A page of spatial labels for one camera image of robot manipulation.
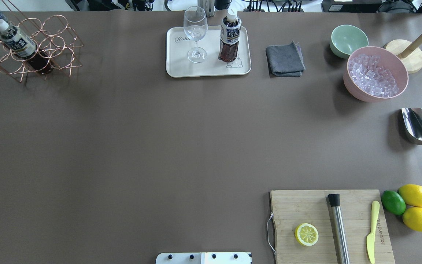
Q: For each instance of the copper wire bottle basket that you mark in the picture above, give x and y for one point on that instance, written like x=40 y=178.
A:
x=54 y=35

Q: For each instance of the yellow plastic knife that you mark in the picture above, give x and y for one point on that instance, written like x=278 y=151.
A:
x=370 y=239

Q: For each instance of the grey folded cloth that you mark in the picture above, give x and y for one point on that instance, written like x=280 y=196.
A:
x=285 y=60

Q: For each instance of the wooden cutting board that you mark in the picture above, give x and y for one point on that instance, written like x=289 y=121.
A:
x=290 y=208

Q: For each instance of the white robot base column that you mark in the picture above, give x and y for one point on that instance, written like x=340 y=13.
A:
x=227 y=257

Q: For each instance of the wooden stand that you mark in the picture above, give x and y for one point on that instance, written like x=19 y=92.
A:
x=408 y=52

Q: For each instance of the yellow lemon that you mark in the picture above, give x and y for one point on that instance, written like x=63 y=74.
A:
x=412 y=218
x=412 y=194

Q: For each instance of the cream serving tray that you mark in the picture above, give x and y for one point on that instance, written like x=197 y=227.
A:
x=179 y=65

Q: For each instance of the half lemon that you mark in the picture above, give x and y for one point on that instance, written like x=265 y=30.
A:
x=306 y=234

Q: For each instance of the pink bowl with ice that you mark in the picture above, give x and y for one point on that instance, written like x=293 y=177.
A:
x=373 y=74

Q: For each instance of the clear wine glass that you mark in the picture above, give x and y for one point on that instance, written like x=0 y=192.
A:
x=195 y=26

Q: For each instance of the green lime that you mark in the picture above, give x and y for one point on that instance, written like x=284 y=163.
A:
x=393 y=202

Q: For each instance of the metal ice scoop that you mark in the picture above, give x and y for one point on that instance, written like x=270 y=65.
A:
x=419 y=132

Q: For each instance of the steel muddler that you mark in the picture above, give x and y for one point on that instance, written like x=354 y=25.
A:
x=335 y=205

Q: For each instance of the green bowl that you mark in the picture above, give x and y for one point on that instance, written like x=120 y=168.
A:
x=345 y=39

